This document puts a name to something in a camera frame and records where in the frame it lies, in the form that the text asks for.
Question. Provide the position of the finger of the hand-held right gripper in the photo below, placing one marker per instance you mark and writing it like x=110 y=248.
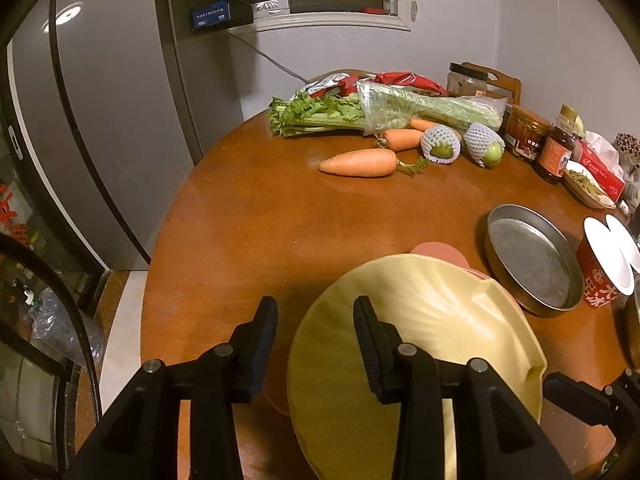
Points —
x=570 y=397

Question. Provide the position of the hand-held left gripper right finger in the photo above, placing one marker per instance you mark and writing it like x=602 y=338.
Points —
x=367 y=345

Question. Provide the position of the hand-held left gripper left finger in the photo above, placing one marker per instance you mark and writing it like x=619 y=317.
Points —
x=265 y=340

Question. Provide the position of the yellow shell-shaped plate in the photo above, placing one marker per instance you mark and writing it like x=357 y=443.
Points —
x=425 y=300

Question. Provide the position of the pink plate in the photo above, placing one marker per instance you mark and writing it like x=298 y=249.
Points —
x=435 y=250

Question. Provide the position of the round metal pan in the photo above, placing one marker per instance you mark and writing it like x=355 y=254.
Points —
x=530 y=260

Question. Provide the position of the large carrot with green top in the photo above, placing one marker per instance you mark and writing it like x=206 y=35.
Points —
x=360 y=162

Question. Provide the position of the crumpled plastic bag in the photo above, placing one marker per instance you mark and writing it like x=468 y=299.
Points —
x=65 y=325

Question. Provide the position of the white dish of pickled beans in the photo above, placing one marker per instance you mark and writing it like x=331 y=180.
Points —
x=585 y=185

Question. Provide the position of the green fruit in foam net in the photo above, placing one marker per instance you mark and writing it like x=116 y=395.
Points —
x=482 y=142
x=440 y=142

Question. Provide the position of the red tissue box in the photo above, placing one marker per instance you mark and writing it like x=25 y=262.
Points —
x=607 y=182

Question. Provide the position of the celery bunch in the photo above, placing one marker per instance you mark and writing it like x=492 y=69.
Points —
x=320 y=112

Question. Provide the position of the dark sauce bottle red label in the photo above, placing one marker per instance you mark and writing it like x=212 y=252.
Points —
x=552 y=160

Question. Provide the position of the clear plastic celery bag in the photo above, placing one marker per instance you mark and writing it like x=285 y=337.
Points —
x=430 y=105

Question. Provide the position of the brown dotted ornament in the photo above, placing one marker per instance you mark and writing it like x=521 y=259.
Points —
x=627 y=145

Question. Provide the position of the chili sauce jar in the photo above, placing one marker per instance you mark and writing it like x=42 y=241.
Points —
x=525 y=135

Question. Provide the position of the silver foil bag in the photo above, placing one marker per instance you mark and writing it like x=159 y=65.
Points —
x=327 y=84

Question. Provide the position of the red snack bag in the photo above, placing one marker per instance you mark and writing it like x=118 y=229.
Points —
x=415 y=80

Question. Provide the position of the grey refrigerator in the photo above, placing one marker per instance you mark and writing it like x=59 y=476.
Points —
x=115 y=110

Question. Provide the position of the yellow-lid jar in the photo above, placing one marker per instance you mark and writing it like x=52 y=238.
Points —
x=570 y=120

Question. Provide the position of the glass jar with dark lid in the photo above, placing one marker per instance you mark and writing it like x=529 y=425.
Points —
x=462 y=82

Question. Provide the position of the wooden chair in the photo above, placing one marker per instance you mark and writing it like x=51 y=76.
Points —
x=505 y=85

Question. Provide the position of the blue box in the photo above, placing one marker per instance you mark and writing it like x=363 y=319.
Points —
x=210 y=16

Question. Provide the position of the white box on sill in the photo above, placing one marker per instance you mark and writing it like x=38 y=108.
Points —
x=270 y=7

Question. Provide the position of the small bottle on sill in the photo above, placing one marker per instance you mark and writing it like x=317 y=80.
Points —
x=390 y=4

